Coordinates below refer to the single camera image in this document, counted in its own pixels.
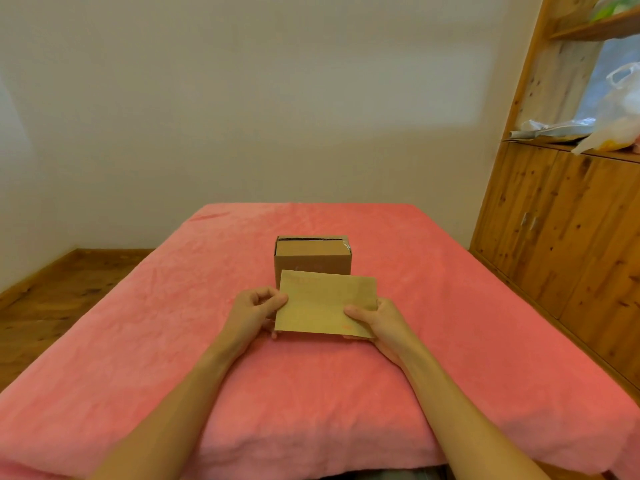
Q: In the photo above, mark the person's right hand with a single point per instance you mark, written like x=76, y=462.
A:
x=382, y=327

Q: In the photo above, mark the person's left hand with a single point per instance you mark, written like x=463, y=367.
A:
x=247, y=317

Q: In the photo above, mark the person's left thumb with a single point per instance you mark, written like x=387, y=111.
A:
x=276, y=303

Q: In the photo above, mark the person's right thumb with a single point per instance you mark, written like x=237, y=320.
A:
x=359, y=315

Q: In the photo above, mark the brown paper envelope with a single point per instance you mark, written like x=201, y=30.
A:
x=325, y=307

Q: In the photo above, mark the person's left forearm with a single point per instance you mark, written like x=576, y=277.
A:
x=165, y=414

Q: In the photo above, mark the person's right forearm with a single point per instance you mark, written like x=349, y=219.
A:
x=465, y=419

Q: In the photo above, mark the pink blanket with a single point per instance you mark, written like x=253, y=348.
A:
x=310, y=344

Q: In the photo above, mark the brown cardboard box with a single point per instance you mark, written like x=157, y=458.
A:
x=312, y=257

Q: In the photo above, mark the wooden cabinet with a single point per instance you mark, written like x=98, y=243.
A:
x=565, y=194

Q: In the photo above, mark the white plastic bag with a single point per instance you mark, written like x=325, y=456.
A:
x=612, y=114

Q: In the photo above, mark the wooden shelf board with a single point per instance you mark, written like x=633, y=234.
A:
x=597, y=27

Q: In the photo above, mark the green packet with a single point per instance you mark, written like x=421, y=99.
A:
x=607, y=5

